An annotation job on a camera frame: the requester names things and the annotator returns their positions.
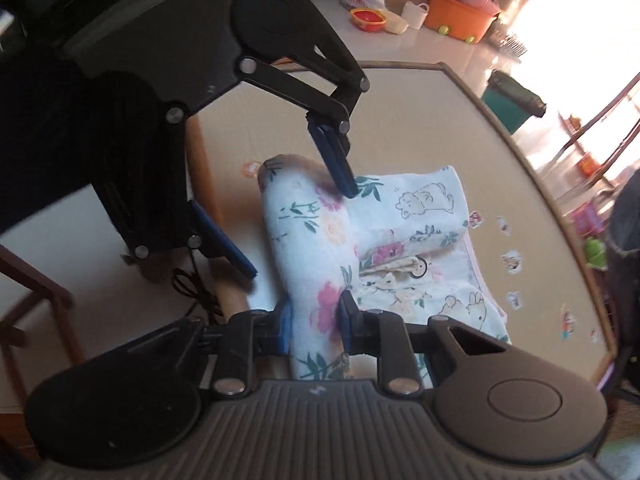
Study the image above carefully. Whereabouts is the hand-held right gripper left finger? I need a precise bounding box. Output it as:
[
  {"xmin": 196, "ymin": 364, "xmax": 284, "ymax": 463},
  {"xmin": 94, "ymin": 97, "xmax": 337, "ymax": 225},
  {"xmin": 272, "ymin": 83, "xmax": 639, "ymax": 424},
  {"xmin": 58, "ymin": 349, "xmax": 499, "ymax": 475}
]
[{"xmin": 107, "ymin": 296, "xmax": 296, "ymax": 397}]

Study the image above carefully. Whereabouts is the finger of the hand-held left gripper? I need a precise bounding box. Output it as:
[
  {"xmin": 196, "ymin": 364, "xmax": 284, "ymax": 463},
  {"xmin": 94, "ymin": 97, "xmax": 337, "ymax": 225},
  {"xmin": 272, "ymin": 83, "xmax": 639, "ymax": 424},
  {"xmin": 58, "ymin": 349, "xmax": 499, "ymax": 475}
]
[
  {"xmin": 100, "ymin": 107, "xmax": 258, "ymax": 279},
  {"xmin": 239, "ymin": 35, "xmax": 371, "ymax": 199}
]

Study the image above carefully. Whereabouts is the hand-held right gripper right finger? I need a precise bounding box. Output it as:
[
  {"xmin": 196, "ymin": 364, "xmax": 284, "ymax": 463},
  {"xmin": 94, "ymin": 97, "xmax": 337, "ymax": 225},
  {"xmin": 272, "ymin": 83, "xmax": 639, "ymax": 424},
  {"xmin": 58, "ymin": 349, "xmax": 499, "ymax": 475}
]
[{"xmin": 339, "ymin": 290, "xmax": 511, "ymax": 397}]

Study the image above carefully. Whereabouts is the white floral baby garment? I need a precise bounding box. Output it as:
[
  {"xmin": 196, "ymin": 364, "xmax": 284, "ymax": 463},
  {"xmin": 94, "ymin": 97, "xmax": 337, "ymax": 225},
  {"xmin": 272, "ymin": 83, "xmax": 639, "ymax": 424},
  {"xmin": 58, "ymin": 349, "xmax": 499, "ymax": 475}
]
[{"xmin": 257, "ymin": 155, "xmax": 512, "ymax": 381}]

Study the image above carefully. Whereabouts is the low wooden table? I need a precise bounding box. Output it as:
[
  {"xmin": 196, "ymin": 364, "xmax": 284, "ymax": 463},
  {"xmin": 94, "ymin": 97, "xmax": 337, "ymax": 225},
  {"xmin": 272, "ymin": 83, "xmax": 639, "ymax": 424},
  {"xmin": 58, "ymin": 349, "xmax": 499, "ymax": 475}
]
[{"xmin": 185, "ymin": 60, "xmax": 618, "ymax": 391}]

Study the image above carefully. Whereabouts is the cream plastic bowl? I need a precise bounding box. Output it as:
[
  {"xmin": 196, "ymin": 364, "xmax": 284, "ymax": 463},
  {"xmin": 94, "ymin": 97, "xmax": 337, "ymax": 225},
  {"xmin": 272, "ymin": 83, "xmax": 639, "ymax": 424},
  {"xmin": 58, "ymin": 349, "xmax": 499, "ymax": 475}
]
[{"xmin": 380, "ymin": 10, "xmax": 410, "ymax": 35}]

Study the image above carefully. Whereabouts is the white plastic bucket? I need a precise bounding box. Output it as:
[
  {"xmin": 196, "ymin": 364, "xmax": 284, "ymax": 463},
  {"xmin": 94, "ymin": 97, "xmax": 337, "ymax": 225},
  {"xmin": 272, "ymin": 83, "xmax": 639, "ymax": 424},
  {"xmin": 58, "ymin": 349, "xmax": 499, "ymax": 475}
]
[{"xmin": 401, "ymin": 1, "xmax": 431, "ymax": 31}]

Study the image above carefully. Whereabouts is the green trash bin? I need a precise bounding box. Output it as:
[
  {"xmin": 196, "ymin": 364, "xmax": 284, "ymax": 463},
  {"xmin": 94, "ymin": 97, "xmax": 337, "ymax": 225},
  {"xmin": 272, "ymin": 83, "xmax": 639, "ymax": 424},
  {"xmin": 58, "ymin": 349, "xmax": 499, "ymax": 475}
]
[{"xmin": 481, "ymin": 70, "xmax": 548, "ymax": 136}]

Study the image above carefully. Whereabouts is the orange plastic tub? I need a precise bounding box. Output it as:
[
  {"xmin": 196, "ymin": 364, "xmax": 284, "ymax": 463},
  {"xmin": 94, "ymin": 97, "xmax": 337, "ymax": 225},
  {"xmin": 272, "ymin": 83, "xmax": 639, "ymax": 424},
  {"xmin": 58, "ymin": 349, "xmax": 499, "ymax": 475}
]
[{"xmin": 424, "ymin": 0, "xmax": 501, "ymax": 43}]

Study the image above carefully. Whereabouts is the green plush toy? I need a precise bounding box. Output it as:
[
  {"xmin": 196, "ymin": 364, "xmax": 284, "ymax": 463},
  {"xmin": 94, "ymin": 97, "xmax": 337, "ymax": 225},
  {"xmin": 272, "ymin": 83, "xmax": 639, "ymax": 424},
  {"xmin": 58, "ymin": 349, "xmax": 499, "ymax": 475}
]
[{"xmin": 582, "ymin": 237, "xmax": 608, "ymax": 268}]

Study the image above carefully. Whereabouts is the wooden stool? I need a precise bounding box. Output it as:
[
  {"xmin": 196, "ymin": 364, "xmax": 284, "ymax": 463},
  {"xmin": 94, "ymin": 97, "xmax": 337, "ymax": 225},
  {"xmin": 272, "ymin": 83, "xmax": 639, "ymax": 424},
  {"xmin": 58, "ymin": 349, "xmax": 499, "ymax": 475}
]
[{"xmin": 552, "ymin": 67, "xmax": 640, "ymax": 186}]

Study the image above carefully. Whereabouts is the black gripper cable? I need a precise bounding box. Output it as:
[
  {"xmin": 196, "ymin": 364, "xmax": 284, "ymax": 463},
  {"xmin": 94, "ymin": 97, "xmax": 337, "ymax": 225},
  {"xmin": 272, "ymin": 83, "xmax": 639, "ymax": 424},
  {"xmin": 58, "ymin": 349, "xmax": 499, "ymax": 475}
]
[{"xmin": 172, "ymin": 250, "xmax": 226, "ymax": 321}]

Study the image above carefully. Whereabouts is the dark wooden chair frame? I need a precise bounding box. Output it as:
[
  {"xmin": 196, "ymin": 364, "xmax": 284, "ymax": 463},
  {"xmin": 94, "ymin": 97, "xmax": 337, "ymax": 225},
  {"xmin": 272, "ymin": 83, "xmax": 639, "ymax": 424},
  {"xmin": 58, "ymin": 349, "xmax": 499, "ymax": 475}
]
[{"xmin": 0, "ymin": 245, "xmax": 83, "ymax": 401}]

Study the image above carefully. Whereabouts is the black wire rack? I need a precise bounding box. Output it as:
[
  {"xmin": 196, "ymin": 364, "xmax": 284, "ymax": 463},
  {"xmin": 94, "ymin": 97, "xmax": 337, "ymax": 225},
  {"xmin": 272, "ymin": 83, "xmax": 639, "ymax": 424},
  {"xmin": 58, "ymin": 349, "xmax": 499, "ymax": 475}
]
[{"xmin": 492, "ymin": 30, "xmax": 528, "ymax": 58}]

